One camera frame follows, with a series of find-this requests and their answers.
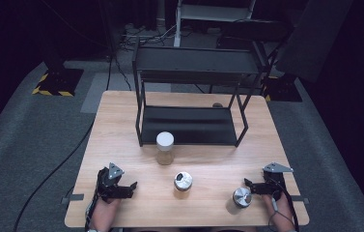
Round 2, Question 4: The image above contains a long black floor cable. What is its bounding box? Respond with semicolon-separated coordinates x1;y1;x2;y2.
13;54;114;232

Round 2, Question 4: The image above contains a dark grey panel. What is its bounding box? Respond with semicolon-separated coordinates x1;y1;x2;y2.
275;0;355;84

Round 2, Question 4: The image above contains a person's left hand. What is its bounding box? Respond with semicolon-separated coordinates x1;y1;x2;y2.
90;196;122;232

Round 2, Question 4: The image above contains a person's right hand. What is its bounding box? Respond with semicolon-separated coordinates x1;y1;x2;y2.
261;192;295;232

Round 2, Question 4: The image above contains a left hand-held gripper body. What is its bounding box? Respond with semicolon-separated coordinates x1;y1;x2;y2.
96;161;129;203

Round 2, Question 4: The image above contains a grey table clamp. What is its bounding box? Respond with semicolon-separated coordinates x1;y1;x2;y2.
61;193;85;205
290;194;310;205

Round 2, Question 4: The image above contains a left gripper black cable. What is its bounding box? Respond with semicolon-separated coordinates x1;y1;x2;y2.
84;189;101;232

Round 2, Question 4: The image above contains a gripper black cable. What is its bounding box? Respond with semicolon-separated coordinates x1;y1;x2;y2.
84;189;101;232
266;176;300;232

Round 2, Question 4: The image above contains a black metal shelf rack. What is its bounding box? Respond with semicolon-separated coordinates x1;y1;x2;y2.
131;43;269;148

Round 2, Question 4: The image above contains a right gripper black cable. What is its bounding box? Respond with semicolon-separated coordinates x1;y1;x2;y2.
266;176;300;232

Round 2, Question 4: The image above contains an orange spice jar silver lid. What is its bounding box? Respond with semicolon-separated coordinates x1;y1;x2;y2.
173;171;194;199

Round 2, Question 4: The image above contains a bundle of floor cables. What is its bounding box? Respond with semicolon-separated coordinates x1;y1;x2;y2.
118;21;179;52

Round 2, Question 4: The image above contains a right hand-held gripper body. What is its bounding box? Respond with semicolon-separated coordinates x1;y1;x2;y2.
262;161;294;201

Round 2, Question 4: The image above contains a white lid spice jar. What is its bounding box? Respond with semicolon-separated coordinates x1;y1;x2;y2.
155;130;176;166

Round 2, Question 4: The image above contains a white step ladder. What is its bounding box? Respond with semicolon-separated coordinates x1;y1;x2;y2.
173;0;257;48

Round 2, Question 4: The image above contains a pale spice jar silver lid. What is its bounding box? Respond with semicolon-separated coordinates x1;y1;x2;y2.
225;187;254;216

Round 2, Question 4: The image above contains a black yellow striped stand base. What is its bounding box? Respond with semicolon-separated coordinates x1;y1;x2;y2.
31;66;85;98
264;74;303;103

